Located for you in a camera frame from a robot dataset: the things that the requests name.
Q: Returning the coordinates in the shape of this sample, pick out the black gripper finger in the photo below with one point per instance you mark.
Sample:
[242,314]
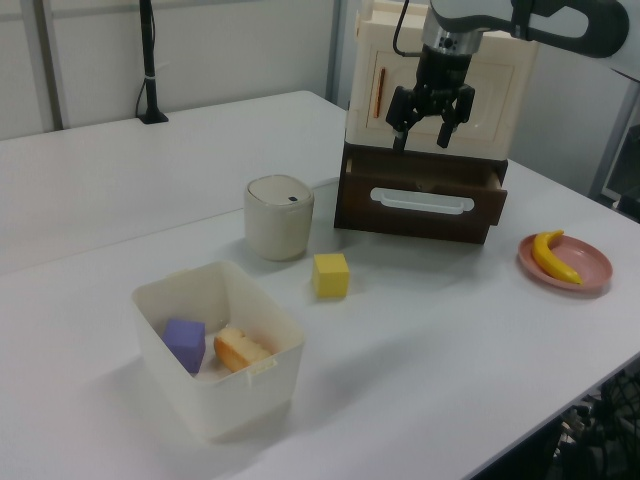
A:
[402,112]
[460,115]

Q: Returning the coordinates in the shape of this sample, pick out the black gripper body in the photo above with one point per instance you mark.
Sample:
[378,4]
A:
[442,75]

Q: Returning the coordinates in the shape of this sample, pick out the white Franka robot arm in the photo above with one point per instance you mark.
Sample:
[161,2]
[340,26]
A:
[600,30]

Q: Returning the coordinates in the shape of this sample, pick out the dark brown drawer cabinet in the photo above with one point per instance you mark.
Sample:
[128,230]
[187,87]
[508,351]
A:
[450,155]

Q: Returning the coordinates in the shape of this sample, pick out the cream plastic storage box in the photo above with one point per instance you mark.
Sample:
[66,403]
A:
[500,100]

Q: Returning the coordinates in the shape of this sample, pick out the yellow toy banana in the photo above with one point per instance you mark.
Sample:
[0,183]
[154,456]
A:
[545,257]

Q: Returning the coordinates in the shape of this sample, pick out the beige mini trash bin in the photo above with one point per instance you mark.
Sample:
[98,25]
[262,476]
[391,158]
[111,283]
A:
[277,225]

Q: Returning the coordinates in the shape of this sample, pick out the yellow cube block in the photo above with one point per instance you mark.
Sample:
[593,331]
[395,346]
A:
[330,277]

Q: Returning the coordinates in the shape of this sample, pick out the pink plate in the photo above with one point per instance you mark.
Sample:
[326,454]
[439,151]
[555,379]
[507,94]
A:
[590,262]

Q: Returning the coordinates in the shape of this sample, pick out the toy bread piece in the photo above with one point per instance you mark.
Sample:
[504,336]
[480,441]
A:
[240,350]

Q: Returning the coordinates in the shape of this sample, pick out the purple cube block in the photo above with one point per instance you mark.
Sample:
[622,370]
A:
[185,345]

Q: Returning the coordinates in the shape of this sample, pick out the white plastic container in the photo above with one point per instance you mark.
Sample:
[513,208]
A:
[240,405]

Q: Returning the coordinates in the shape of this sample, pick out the black mesh object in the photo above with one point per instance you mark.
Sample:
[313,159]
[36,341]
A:
[610,425]

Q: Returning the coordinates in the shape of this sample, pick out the black camera stand pole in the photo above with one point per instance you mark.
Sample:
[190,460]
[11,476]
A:
[148,60]

